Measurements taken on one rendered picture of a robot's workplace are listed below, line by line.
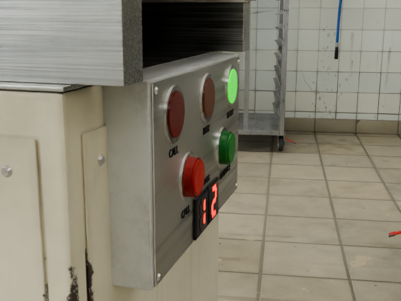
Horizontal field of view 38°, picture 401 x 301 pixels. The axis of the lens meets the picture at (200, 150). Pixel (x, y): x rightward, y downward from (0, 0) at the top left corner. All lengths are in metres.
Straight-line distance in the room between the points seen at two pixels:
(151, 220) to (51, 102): 0.10
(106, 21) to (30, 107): 0.06
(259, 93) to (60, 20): 4.10
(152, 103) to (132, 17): 0.06
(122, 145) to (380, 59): 4.11
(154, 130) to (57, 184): 0.07
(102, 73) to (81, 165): 0.06
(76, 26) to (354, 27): 4.11
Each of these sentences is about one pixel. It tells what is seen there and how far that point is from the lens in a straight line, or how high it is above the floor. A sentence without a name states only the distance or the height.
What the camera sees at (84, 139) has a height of 0.81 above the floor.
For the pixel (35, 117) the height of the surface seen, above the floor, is 0.82.
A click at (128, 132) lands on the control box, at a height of 0.81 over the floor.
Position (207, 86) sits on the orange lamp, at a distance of 0.46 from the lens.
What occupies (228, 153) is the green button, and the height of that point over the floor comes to 0.76.
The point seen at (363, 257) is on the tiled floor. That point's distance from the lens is 2.27.
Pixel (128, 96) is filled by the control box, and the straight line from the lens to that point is 0.36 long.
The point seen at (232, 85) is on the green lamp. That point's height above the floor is 0.81.
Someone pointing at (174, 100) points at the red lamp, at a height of 0.82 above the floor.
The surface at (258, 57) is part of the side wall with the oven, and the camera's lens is 4.39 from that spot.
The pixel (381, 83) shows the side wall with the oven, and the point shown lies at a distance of 4.46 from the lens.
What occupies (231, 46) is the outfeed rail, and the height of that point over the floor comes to 0.85.
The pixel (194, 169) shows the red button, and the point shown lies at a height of 0.77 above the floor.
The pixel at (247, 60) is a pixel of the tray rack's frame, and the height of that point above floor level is 0.59.
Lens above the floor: 0.88
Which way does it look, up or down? 13 degrees down
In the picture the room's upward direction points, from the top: straight up
